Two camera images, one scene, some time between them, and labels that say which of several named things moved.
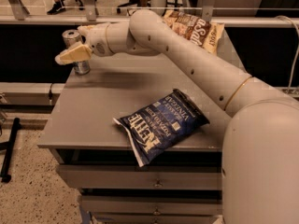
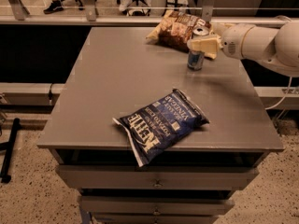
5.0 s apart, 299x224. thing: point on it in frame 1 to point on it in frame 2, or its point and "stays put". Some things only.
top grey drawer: x=142 y=177 stays put
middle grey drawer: x=153 y=204 stays put
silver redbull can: x=71 y=37 to x=195 y=60
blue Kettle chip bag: x=154 y=126 stays put
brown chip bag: x=206 y=35 stays put
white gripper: x=97 y=40 to x=232 y=41
